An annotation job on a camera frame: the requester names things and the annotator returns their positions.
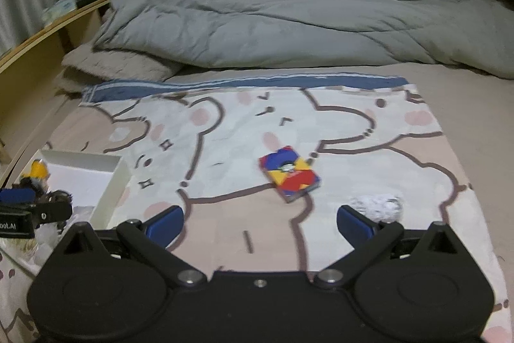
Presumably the grey curtain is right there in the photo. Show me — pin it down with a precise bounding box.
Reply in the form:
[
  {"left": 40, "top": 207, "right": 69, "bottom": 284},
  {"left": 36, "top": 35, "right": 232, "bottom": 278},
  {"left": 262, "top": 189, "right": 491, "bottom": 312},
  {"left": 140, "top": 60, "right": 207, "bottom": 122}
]
[{"left": 0, "top": 0, "right": 87, "bottom": 56}]

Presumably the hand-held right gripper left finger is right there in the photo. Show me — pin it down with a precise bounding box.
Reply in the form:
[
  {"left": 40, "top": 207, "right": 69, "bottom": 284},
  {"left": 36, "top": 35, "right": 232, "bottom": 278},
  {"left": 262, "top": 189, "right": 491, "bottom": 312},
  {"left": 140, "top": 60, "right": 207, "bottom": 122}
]
[{"left": 59, "top": 205, "right": 209, "bottom": 288}]

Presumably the wooden headboard shelf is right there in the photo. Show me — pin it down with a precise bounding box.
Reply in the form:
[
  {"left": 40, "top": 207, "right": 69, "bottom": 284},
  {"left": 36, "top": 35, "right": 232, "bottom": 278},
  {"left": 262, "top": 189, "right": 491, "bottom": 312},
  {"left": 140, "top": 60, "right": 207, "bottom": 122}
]
[{"left": 0, "top": 0, "right": 115, "bottom": 183}]

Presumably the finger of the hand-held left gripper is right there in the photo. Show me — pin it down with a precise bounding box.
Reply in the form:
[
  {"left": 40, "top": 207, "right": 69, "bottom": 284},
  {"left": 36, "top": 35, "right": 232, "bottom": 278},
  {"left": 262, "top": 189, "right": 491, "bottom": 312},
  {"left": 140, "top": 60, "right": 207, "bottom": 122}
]
[
  {"left": 32, "top": 200, "right": 74, "bottom": 225},
  {"left": 0, "top": 188, "right": 36, "bottom": 204}
]

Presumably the printed bear blanket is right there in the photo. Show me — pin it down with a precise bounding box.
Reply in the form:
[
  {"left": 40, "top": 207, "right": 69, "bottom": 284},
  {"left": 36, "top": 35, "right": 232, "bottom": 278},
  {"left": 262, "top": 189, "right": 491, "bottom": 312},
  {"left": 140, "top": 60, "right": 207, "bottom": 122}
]
[{"left": 0, "top": 74, "right": 512, "bottom": 343}]

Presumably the tissue box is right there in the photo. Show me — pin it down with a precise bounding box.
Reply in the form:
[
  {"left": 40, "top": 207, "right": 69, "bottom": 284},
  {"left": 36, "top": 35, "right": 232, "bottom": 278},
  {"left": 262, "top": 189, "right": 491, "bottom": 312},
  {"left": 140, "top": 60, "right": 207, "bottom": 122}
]
[{"left": 42, "top": 0, "right": 78, "bottom": 25}]

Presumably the grey duvet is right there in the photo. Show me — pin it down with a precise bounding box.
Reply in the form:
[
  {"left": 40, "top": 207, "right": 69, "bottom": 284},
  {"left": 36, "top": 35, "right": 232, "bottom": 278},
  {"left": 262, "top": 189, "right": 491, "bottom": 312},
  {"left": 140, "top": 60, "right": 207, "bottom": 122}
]
[{"left": 92, "top": 0, "right": 514, "bottom": 80}]

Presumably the straw paper filler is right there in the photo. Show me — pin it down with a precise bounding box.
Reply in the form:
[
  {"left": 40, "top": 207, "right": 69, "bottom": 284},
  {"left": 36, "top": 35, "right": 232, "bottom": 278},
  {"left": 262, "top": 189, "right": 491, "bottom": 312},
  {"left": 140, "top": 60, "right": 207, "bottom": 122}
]
[{"left": 6, "top": 224, "right": 47, "bottom": 260}]

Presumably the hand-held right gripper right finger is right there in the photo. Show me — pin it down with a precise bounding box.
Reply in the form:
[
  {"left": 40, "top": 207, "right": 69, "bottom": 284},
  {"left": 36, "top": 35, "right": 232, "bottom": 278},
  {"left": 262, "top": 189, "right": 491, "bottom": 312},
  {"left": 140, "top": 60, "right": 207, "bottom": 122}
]
[{"left": 313, "top": 205, "right": 473, "bottom": 289}]

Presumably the white cardboard box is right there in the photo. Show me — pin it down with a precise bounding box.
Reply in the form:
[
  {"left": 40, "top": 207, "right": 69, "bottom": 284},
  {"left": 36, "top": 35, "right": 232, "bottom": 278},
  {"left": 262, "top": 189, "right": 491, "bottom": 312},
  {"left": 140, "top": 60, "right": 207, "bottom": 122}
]
[{"left": 0, "top": 149, "right": 132, "bottom": 247}]

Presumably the yellow headlamp with brown strap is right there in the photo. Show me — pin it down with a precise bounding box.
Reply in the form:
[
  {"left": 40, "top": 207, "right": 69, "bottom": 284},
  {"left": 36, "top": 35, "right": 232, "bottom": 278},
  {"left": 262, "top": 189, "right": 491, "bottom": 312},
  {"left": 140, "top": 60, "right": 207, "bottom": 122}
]
[{"left": 20, "top": 160, "right": 75, "bottom": 207}]

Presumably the beige fluffy pillow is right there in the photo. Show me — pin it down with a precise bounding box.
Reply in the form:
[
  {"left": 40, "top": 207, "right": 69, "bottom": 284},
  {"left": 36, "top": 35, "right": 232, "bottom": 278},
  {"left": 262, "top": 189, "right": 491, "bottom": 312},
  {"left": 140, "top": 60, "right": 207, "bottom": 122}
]
[{"left": 56, "top": 43, "right": 181, "bottom": 95}]

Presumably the colourful card box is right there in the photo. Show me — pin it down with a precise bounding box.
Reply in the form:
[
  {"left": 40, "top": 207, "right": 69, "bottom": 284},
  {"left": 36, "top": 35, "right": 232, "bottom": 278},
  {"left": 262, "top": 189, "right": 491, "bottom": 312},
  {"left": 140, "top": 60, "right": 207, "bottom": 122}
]
[{"left": 258, "top": 145, "right": 322, "bottom": 204}]

